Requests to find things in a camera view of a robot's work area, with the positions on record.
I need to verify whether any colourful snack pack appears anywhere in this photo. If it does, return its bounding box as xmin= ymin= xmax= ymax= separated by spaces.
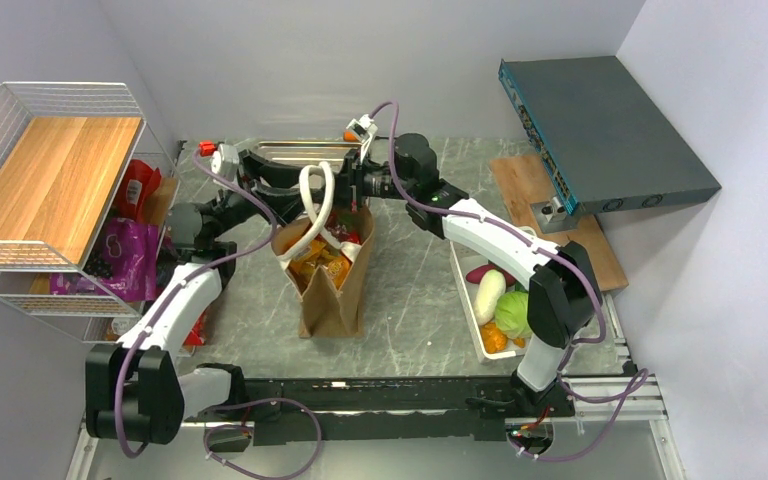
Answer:
xmin=183 ymin=310 xmax=208 ymax=347

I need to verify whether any purple snack bag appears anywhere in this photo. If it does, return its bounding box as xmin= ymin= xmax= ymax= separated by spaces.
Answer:
xmin=49 ymin=218 xmax=160 ymax=302

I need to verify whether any wooden board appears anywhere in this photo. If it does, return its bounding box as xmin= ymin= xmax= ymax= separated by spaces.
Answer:
xmin=489 ymin=154 xmax=629 ymax=292

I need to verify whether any white eggplant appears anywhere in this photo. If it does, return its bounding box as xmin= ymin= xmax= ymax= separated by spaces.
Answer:
xmin=473 ymin=271 xmax=507 ymax=326

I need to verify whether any green cabbage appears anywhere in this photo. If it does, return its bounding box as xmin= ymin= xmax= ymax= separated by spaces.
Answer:
xmin=494 ymin=291 xmax=532 ymax=339

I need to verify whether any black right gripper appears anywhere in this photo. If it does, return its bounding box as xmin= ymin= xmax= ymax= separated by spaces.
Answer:
xmin=317 ymin=148 xmax=415 ymax=213

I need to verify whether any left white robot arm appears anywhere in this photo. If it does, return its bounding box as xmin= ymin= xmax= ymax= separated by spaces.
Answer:
xmin=85 ymin=151 xmax=314 ymax=458

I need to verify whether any white perforated plastic basket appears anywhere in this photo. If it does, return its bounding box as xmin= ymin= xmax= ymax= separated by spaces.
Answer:
xmin=448 ymin=226 xmax=581 ymax=364

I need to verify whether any burlap grocery bag pink print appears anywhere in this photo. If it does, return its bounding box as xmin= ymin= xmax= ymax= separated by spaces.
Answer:
xmin=271 ymin=161 xmax=375 ymax=338

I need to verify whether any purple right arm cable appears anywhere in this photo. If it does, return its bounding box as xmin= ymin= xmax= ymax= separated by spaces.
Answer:
xmin=369 ymin=100 xmax=650 ymax=464

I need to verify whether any red candy bag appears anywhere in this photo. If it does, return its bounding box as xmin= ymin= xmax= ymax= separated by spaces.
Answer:
xmin=326 ymin=210 xmax=363 ymax=245

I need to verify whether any white wire shelf rack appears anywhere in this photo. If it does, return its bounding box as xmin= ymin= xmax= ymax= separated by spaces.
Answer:
xmin=0 ymin=81 xmax=181 ymax=344

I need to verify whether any orange snack bag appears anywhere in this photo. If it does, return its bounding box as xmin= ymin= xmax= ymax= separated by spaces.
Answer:
xmin=289 ymin=237 xmax=352 ymax=292

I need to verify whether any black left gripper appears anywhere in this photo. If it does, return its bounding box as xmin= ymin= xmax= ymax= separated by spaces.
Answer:
xmin=208 ymin=150 xmax=323 ymax=239

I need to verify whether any silver metal tray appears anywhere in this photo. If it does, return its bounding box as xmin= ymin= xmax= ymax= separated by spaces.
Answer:
xmin=251 ymin=140 xmax=360 ymax=166

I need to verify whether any magenta sweet potato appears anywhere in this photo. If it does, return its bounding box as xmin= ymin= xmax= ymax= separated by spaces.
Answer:
xmin=465 ymin=264 xmax=517 ymax=287

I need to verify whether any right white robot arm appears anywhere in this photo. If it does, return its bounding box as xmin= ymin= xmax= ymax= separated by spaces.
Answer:
xmin=335 ymin=114 xmax=605 ymax=415

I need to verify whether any orange ginger root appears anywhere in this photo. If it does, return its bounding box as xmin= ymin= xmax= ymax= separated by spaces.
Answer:
xmin=479 ymin=321 xmax=526 ymax=354

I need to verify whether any blue grey network switch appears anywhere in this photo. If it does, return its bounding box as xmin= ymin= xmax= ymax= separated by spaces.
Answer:
xmin=498 ymin=56 xmax=721 ymax=215

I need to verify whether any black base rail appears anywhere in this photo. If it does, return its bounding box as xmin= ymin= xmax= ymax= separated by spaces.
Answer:
xmin=190 ymin=375 xmax=575 ymax=446

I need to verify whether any small red snack bag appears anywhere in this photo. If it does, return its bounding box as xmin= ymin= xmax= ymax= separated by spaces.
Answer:
xmin=113 ymin=158 xmax=162 ymax=223

